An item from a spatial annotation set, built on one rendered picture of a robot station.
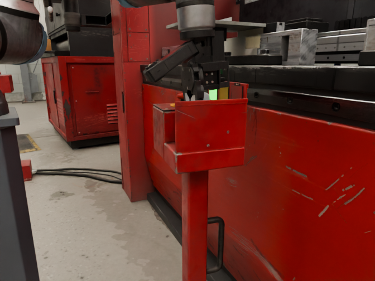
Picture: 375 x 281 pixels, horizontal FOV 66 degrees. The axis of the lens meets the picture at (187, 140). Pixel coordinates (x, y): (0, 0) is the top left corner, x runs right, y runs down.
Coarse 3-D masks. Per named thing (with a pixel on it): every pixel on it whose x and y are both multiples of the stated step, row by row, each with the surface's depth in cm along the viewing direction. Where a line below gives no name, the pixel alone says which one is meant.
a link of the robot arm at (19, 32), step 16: (0, 0) 62; (16, 0) 63; (32, 0) 67; (0, 16) 62; (16, 16) 63; (32, 16) 66; (16, 32) 64; (32, 32) 68; (16, 48) 65; (32, 48) 69; (16, 64) 72
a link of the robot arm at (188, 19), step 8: (184, 8) 54; (192, 8) 53; (200, 8) 53; (208, 8) 54; (184, 16) 54; (192, 16) 54; (200, 16) 54; (208, 16) 54; (184, 24) 55; (192, 24) 54; (200, 24) 54; (208, 24) 55
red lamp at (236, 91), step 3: (234, 87) 63; (237, 87) 62; (240, 87) 61; (234, 90) 63; (237, 90) 62; (240, 90) 61; (234, 93) 64; (237, 93) 62; (240, 93) 61; (234, 96) 64; (237, 96) 62; (240, 96) 61
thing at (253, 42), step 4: (252, 36) 94; (256, 36) 92; (260, 36) 90; (248, 40) 95; (252, 40) 94; (256, 40) 92; (260, 40) 90; (248, 44) 96; (252, 44) 94; (256, 44) 92; (248, 48) 96; (252, 48) 94
